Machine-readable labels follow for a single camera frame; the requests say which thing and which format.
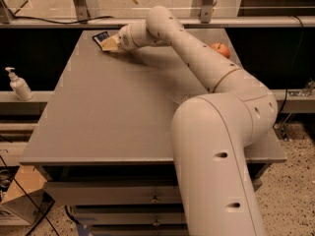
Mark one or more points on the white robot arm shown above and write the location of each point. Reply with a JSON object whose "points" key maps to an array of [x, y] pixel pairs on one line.
{"points": [[210, 132]]}

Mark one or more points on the grey metal bracket right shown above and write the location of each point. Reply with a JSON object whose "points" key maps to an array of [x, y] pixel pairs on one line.
{"points": [[206, 10]]}

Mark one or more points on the white pump lotion bottle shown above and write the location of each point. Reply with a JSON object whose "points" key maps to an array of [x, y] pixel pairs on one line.
{"points": [[19, 85]]}

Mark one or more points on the grey metal bracket left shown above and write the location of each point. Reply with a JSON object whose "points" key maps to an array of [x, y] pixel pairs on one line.
{"points": [[81, 9]]}

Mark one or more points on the red apple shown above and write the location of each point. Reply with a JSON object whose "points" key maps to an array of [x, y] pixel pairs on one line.
{"points": [[221, 48]]}

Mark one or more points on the grey metal bracket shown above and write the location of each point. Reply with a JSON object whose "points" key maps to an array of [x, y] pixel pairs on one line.
{"points": [[206, 10], [81, 9]]}

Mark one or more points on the cardboard box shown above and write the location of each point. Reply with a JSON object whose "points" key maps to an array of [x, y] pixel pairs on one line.
{"points": [[23, 198]]}

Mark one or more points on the grey drawer cabinet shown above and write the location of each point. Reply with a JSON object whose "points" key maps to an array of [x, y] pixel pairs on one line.
{"points": [[109, 121]]}

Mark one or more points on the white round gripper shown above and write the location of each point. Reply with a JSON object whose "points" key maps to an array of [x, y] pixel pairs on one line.
{"points": [[125, 38]]}

